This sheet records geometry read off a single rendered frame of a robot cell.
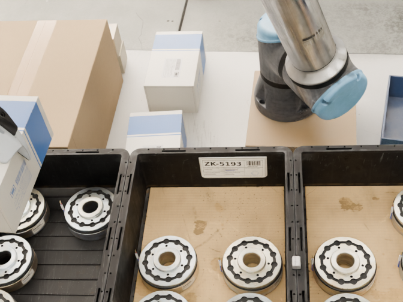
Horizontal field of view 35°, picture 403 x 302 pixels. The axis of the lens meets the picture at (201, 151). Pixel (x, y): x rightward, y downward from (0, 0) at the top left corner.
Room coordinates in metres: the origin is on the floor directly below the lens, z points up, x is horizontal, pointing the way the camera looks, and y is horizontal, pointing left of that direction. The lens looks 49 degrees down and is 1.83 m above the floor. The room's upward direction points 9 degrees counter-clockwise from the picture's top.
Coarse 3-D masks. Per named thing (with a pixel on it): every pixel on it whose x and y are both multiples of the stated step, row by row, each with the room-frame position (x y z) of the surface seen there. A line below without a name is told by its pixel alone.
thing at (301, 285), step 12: (384, 144) 0.73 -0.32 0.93; (396, 144) 0.73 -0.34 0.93; (300, 156) 0.73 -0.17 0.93; (300, 168) 0.70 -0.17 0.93; (300, 180) 0.68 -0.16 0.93; (300, 192) 0.65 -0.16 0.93; (300, 204) 0.63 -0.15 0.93; (300, 216) 0.61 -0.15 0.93; (300, 228) 0.59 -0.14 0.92; (300, 240) 0.57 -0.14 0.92; (300, 252) 0.54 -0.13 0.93; (300, 276) 0.50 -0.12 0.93; (300, 288) 0.48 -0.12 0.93; (300, 300) 0.46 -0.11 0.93
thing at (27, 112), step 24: (0, 96) 0.78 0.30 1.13; (24, 96) 0.77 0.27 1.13; (24, 120) 0.72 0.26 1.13; (48, 120) 0.77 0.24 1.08; (48, 144) 0.74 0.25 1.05; (0, 168) 0.63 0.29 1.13; (24, 168) 0.66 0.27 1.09; (0, 192) 0.59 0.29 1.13; (24, 192) 0.64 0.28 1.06; (0, 216) 0.58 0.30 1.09
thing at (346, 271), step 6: (336, 252) 0.56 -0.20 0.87; (342, 252) 0.56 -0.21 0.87; (348, 252) 0.56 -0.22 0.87; (354, 252) 0.56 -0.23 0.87; (330, 258) 0.56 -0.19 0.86; (336, 258) 0.55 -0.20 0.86; (354, 258) 0.55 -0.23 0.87; (336, 264) 0.54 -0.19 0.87; (354, 264) 0.54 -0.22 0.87; (336, 270) 0.53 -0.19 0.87; (342, 270) 0.53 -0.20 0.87; (348, 270) 0.53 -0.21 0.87; (354, 270) 0.53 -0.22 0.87
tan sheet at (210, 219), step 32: (160, 192) 0.78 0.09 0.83; (192, 192) 0.77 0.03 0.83; (224, 192) 0.75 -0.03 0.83; (256, 192) 0.74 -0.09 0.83; (160, 224) 0.70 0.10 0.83; (192, 224) 0.69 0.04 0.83; (224, 224) 0.68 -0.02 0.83; (256, 224) 0.67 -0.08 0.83; (192, 288) 0.56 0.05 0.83; (224, 288) 0.55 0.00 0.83
